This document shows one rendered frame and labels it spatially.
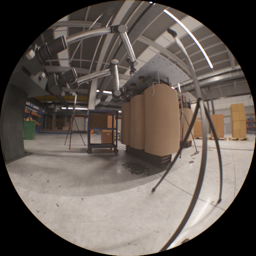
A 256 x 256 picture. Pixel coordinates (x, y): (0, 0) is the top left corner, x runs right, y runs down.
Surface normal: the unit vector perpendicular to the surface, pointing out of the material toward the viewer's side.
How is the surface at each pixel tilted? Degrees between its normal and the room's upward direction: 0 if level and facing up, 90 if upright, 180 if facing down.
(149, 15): 180
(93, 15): 174
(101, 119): 90
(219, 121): 90
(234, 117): 90
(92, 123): 90
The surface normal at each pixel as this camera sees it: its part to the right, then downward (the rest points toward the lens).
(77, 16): -0.10, 0.99
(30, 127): 0.69, 0.05
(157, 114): -0.62, -0.03
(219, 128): -0.90, -0.03
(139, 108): -0.37, -0.04
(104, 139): 0.44, -0.02
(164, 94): -0.08, -0.04
